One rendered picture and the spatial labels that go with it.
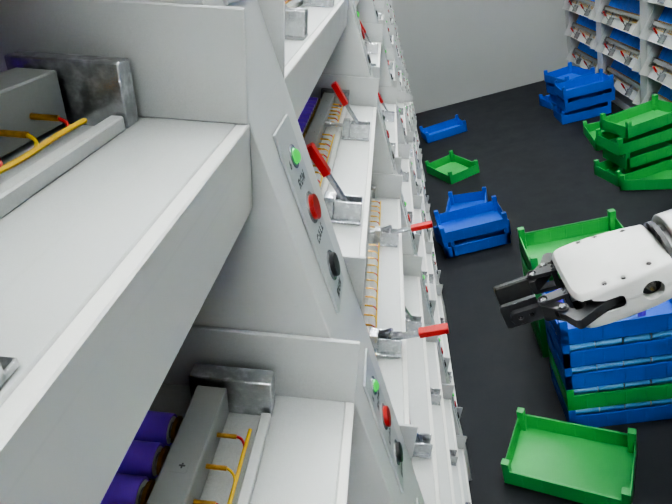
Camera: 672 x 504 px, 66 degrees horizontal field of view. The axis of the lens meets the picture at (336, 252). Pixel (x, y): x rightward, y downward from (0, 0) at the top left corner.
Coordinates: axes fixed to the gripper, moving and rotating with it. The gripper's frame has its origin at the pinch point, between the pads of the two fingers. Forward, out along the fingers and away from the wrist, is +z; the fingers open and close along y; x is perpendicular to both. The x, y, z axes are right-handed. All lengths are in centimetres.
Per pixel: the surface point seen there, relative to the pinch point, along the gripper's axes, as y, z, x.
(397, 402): -8.4, 15.5, -1.4
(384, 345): -0.9, 16.2, 0.7
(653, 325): 57, -26, -65
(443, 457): 13.1, 22.3, -38.3
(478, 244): 162, 10, -90
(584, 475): 42, 2, -94
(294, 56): -8.4, 8.0, 35.1
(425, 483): -5.3, 19.4, -19.6
